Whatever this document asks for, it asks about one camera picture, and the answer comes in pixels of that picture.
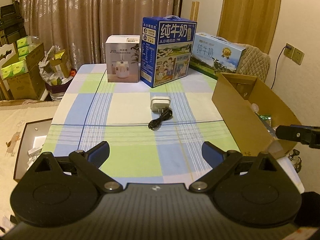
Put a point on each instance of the checkered tablecloth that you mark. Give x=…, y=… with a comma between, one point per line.
x=145, y=146

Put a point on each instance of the brown curtain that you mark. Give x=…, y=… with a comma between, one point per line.
x=81, y=27

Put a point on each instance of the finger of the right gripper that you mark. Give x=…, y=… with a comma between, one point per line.
x=293, y=132

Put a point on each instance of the wall power socket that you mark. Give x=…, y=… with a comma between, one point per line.
x=288, y=51

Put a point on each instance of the tall blue milk carton box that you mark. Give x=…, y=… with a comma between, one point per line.
x=166, y=47

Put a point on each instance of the white humidifier box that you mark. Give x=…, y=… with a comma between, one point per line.
x=122, y=58

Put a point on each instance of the open brown cardboard box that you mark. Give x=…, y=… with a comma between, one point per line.
x=233, y=96

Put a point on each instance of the black folding cart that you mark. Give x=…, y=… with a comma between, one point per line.
x=12, y=23

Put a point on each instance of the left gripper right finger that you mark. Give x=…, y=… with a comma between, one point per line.
x=222, y=164

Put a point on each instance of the cardboard box with tissue packs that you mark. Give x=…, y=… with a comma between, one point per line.
x=20, y=74

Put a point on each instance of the silver foil pouch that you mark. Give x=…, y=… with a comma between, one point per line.
x=266, y=118

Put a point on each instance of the white power adapter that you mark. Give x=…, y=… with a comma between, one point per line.
x=158, y=103

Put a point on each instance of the dark tray on floor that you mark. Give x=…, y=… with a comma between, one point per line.
x=34, y=135

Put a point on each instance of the clear plastic cup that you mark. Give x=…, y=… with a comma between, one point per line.
x=255, y=107

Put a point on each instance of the quilted beige chair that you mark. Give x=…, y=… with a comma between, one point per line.
x=254, y=62

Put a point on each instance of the cardboard box with clutter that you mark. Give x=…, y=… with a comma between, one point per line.
x=56, y=72

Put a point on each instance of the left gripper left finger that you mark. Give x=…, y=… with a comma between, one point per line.
x=87, y=164

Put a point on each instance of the wall switch plate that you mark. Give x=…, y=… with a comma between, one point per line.
x=297, y=56

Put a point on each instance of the light blue milk gift box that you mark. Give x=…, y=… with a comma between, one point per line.
x=212, y=55

